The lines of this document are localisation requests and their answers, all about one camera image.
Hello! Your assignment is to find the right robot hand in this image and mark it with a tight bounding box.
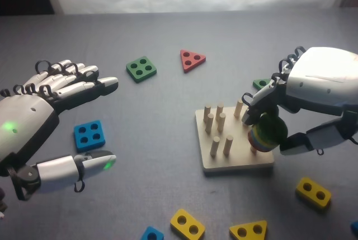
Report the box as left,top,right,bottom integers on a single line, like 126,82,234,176
241,45,358,157

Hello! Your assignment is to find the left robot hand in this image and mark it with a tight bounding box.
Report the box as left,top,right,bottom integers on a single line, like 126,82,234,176
0,59,119,201

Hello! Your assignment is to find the multicoloured ring stack cylinder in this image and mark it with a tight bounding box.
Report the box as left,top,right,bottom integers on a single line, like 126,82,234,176
247,112,289,153

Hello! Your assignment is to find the green triangle three-hole block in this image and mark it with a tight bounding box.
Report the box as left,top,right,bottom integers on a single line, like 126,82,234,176
252,78,271,90

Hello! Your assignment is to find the blue square four-hole block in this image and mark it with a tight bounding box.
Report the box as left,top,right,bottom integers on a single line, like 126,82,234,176
73,120,107,153

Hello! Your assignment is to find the yellow rectangle two-hole block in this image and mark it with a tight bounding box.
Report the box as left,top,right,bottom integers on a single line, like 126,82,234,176
169,208,206,240
295,176,332,209

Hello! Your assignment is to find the wooden peg board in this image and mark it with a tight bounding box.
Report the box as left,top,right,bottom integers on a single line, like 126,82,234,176
195,100,275,174

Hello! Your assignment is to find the green square four-hole block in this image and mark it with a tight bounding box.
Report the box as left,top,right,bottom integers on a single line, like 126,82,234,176
125,55,157,83

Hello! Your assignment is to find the red triangle three-hole block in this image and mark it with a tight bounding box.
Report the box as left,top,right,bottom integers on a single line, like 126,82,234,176
180,49,206,73

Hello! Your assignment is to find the yellow triangle block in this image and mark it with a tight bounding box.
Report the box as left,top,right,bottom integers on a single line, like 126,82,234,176
229,220,268,240

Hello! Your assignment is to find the blue block with hole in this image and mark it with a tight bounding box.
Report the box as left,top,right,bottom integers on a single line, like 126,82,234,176
139,226,164,240

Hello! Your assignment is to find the grey table cloth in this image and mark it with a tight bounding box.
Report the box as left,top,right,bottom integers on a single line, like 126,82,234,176
0,9,358,240

